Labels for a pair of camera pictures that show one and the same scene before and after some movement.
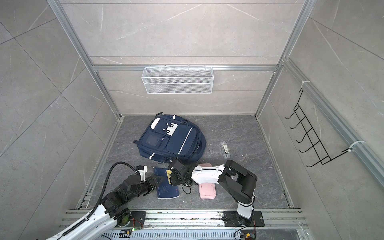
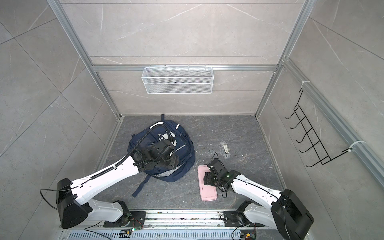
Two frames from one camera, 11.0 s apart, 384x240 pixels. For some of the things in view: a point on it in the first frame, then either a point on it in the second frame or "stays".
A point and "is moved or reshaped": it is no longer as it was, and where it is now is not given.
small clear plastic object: x=225 y=149 stays
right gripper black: x=172 y=180 → x=207 y=177
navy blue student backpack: x=168 y=137 is moved or reshaped
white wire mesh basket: x=178 y=80 stays
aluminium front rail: x=209 y=225 stays
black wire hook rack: x=317 y=148 stays
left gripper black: x=149 y=181 → x=175 y=162
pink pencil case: x=207 y=191 stays
